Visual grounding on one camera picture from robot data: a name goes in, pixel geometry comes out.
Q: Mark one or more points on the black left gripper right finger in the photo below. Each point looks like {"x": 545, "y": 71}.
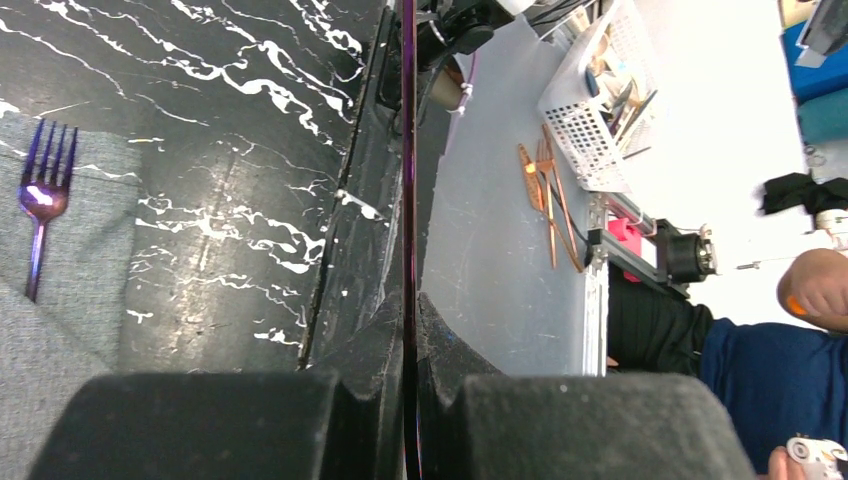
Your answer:
{"x": 478, "y": 423}

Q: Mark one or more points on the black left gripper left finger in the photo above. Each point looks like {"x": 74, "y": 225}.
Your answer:
{"x": 339, "y": 419}

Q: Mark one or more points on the grey fabric napkin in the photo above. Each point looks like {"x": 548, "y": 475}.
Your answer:
{"x": 69, "y": 334}

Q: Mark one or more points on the purple metal fork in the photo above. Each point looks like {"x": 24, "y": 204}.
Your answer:
{"x": 44, "y": 189}

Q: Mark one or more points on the copper knife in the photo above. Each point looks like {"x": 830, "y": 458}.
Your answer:
{"x": 531, "y": 181}

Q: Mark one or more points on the black stepper motor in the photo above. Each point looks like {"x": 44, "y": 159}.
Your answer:
{"x": 684, "y": 256}

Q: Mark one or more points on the copper fork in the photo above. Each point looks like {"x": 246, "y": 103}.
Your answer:
{"x": 545, "y": 167}

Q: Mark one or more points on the person in blue shirt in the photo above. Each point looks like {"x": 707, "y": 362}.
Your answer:
{"x": 774, "y": 380}

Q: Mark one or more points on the white plastic basket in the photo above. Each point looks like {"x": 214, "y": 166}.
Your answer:
{"x": 602, "y": 103}

